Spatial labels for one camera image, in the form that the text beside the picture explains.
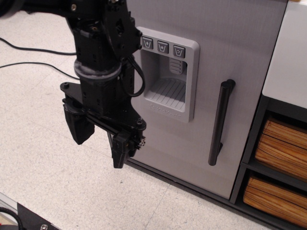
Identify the white top dark shelf cabinet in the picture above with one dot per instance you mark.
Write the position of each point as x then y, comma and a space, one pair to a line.
284, 97

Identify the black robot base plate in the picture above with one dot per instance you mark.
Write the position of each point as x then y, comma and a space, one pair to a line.
14, 216

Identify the wooden drawer basket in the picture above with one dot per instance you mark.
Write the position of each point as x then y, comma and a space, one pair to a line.
276, 200
283, 146

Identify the black fridge door handle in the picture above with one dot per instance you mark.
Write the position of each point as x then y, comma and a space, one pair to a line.
226, 89

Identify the upper wooden drawer basket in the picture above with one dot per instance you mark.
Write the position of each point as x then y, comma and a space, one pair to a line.
283, 146

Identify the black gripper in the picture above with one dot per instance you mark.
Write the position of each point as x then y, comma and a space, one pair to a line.
105, 105

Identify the lower wooden drawer basket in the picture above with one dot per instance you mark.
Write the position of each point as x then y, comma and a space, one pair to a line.
276, 200

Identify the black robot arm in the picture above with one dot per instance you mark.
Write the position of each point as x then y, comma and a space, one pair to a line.
105, 39

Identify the grey water dispenser panel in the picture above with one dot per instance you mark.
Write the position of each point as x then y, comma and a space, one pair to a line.
170, 65

